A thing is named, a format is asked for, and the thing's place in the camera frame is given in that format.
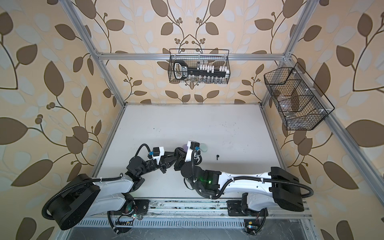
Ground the black tool in basket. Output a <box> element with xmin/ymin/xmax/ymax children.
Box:
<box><xmin>169</xmin><ymin>60</ymin><xmax>231</xmax><ymax>83</ymax></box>

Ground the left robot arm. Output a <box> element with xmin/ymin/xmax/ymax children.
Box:
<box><xmin>42</xmin><ymin>144</ymin><xmax>186</xmax><ymax>230</ymax></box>

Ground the wire basket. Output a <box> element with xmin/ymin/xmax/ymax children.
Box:
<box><xmin>168</xmin><ymin>48</ymin><xmax>231</xmax><ymax>85</ymax></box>
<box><xmin>264</xmin><ymin>63</ymin><xmax>335</xmax><ymax>131</ymax></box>

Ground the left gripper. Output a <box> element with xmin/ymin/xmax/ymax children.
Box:
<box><xmin>137</xmin><ymin>152</ymin><xmax>178</xmax><ymax>179</ymax></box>

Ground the mint green charging case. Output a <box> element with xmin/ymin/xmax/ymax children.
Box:
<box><xmin>200</xmin><ymin>143</ymin><xmax>208</xmax><ymax>152</ymax></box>

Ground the back wire basket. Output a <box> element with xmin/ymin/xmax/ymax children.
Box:
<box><xmin>168</xmin><ymin>48</ymin><xmax>231</xmax><ymax>85</ymax></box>

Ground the right wire basket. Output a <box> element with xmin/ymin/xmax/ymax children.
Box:
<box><xmin>264</xmin><ymin>63</ymin><xmax>335</xmax><ymax>131</ymax></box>

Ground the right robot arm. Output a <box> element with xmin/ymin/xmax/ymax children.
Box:
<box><xmin>181</xmin><ymin>141</ymin><xmax>314</xmax><ymax>236</ymax></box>

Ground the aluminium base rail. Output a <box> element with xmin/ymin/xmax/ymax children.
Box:
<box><xmin>74</xmin><ymin>197</ymin><xmax>314</xmax><ymax>230</ymax></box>

